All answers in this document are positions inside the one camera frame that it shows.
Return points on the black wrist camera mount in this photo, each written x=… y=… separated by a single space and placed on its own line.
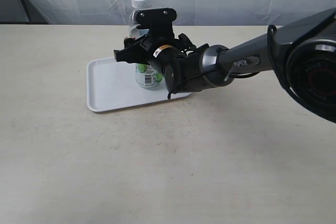
x=159 y=21

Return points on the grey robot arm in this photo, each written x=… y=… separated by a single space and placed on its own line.
x=301 y=54

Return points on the white plastic tray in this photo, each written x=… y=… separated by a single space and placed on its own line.
x=112 y=86

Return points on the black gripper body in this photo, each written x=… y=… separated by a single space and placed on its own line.
x=177 y=60

